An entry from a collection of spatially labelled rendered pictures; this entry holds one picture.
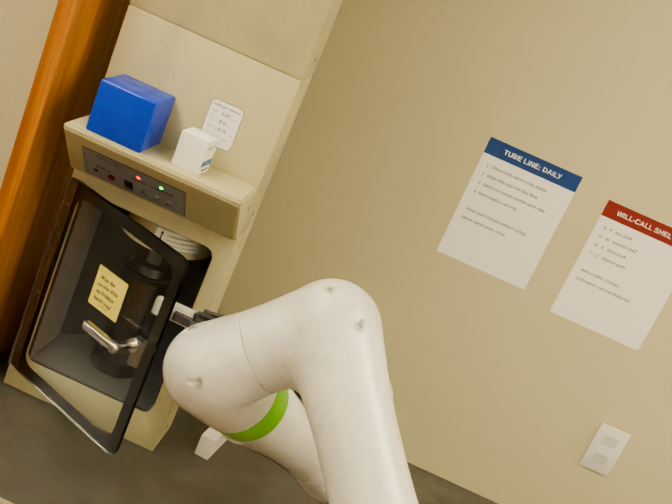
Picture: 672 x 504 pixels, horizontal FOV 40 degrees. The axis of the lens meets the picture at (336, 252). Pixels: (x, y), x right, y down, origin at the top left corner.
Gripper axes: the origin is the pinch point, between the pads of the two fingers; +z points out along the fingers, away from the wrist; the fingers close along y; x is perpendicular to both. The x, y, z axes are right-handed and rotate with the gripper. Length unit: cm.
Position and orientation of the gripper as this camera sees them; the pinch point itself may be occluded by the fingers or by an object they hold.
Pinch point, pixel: (175, 312)
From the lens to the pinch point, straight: 161.8
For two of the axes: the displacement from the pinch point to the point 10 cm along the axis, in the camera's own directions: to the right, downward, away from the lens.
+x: -3.8, 8.7, 3.1
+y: -1.5, 2.7, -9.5
